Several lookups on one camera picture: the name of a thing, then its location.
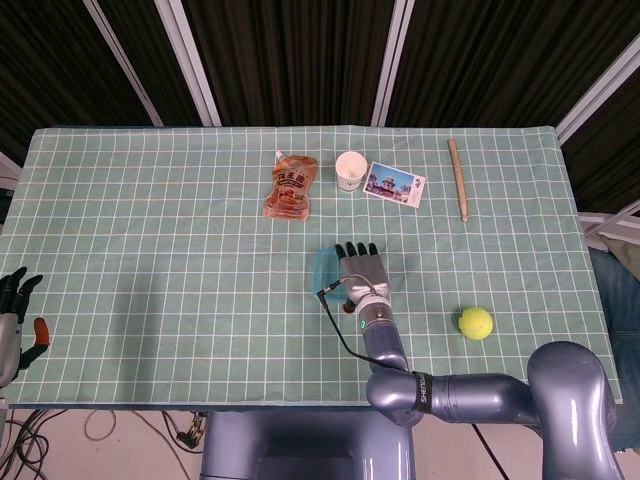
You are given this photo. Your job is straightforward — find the black pleated curtain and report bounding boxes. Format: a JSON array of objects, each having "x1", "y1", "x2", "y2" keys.
[{"x1": 0, "y1": 0, "x2": 640, "y2": 211}]

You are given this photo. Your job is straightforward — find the blue jeans leg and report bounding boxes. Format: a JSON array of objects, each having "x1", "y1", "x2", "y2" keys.
[{"x1": 589, "y1": 247, "x2": 640, "y2": 454}]

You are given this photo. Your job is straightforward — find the yellow tennis ball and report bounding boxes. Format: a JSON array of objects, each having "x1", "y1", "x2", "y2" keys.
[{"x1": 457, "y1": 306, "x2": 495, "y2": 342}]

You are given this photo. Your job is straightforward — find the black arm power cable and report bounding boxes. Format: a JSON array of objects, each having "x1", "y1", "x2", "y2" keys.
[{"x1": 472, "y1": 422, "x2": 507, "y2": 480}]

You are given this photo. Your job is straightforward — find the white frame post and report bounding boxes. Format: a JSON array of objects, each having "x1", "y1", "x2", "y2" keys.
[
  {"x1": 82, "y1": 0, "x2": 165, "y2": 127},
  {"x1": 153, "y1": 0, "x2": 223, "y2": 127},
  {"x1": 554, "y1": 34, "x2": 640, "y2": 146},
  {"x1": 370, "y1": 0, "x2": 412, "y2": 129}
]

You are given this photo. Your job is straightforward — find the orange sauce pouch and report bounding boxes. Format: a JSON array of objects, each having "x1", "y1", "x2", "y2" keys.
[{"x1": 262, "y1": 149, "x2": 320, "y2": 221}]

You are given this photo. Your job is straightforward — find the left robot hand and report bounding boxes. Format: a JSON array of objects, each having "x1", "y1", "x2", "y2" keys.
[{"x1": 0, "y1": 266, "x2": 52, "y2": 389}]

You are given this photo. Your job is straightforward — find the black floor cable bundle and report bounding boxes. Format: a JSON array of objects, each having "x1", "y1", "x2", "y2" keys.
[{"x1": 0, "y1": 407, "x2": 51, "y2": 480}]

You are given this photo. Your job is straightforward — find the grey robot torso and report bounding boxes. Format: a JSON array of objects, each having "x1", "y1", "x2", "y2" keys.
[{"x1": 199, "y1": 407, "x2": 416, "y2": 480}]

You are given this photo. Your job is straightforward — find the blue plastic lid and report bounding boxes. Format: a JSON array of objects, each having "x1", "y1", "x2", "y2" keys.
[{"x1": 310, "y1": 248, "x2": 351, "y2": 304}]

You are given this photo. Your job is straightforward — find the green checked tablecloth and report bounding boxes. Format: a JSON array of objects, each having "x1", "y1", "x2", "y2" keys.
[{"x1": 0, "y1": 124, "x2": 624, "y2": 409}]

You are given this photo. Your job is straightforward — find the wooden rolling pin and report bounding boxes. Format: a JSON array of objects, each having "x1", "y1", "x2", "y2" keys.
[{"x1": 446, "y1": 138, "x2": 471, "y2": 224}]

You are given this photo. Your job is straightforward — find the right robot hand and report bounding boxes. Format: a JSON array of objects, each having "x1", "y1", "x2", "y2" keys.
[{"x1": 332, "y1": 240, "x2": 391, "y2": 315}]

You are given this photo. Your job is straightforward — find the white metal frame bars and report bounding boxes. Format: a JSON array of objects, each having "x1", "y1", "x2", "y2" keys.
[{"x1": 579, "y1": 199, "x2": 640, "y2": 249}]

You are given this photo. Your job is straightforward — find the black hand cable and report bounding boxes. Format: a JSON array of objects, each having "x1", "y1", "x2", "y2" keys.
[{"x1": 317, "y1": 276, "x2": 416, "y2": 374}]

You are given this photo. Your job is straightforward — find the beige floor cable loop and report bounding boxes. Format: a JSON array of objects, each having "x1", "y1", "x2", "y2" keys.
[{"x1": 82, "y1": 409, "x2": 120, "y2": 442}]

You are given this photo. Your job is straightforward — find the photo postcard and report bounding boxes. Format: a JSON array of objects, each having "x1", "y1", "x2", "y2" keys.
[{"x1": 363, "y1": 160, "x2": 428, "y2": 208}]

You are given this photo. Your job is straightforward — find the white paper cup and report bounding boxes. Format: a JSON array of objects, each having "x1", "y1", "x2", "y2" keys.
[{"x1": 334, "y1": 151, "x2": 369, "y2": 193}]

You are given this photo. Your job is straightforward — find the black power plug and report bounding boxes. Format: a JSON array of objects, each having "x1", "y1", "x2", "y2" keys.
[{"x1": 176, "y1": 412, "x2": 209, "y2": 450}]

